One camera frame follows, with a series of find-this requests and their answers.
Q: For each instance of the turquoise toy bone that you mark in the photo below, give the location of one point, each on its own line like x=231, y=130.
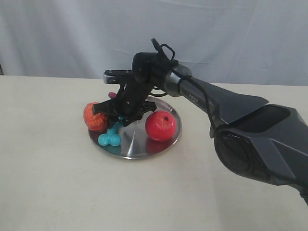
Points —
x=111, y=136

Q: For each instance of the grey backdrop cloth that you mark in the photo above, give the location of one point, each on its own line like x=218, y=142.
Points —
x=221, y=41

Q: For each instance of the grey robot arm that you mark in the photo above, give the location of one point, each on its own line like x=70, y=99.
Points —
x=253, y=138

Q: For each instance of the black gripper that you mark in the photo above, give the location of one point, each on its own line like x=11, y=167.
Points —
x=149, y=70

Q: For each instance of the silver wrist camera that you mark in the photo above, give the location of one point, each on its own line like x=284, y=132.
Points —
x=116, y=76

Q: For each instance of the red plastic apple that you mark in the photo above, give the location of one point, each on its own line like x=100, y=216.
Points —
x=160, y=126

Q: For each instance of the dark red toy sweet potato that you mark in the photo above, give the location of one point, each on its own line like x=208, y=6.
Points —
x=112, y=95

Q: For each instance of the orange toy pumpkin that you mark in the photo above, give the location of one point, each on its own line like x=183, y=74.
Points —
x=97, y=122

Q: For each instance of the round steel plate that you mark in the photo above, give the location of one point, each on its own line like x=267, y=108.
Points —
x=135, y=143

